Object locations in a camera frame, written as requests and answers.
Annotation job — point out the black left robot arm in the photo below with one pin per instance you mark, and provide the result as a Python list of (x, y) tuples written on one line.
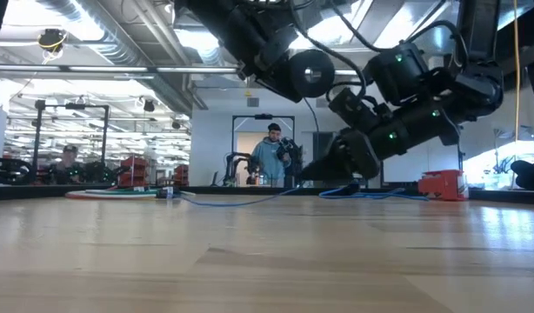
[(223, 17)]

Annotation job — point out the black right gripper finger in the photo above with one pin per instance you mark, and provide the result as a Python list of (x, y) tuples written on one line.
[(328, 171)]

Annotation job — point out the yellow black ceiling reel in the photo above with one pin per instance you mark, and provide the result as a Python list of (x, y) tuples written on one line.
[(51, 40)]

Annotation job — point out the silver ventilation duct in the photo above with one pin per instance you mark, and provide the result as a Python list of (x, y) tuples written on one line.
[(119, 48)]

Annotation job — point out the person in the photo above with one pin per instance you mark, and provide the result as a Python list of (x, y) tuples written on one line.
[(269, 161), (69, 167)]

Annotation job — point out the grey wall vent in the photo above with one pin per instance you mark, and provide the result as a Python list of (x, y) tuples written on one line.
[(322, 103), (253, 102)]

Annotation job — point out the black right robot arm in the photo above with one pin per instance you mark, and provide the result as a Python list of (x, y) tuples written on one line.
[(423, 121)]

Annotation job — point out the long ceiling light strip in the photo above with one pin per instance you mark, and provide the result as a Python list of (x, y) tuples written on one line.
[(106, 68)]

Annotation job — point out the white whiteboard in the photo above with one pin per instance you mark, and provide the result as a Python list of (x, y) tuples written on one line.
[(423, 169)]

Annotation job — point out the black ceiling lamp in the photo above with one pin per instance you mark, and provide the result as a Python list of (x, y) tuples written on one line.
[(149, 105)]

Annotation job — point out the clear plastic bin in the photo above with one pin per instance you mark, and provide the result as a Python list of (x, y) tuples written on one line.
[(497, 181)]

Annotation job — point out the red storage bin rack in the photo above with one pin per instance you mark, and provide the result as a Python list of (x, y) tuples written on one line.
[(136, 169)]

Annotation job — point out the black background robot arm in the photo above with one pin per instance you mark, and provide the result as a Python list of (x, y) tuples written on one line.
[(10, 169), (251, 167)]

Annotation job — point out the small red storage rack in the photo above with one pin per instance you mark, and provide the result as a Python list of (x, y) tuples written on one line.
[(181, 175)]

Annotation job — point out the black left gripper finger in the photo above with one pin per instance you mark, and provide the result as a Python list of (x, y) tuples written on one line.
[(282, 82)]

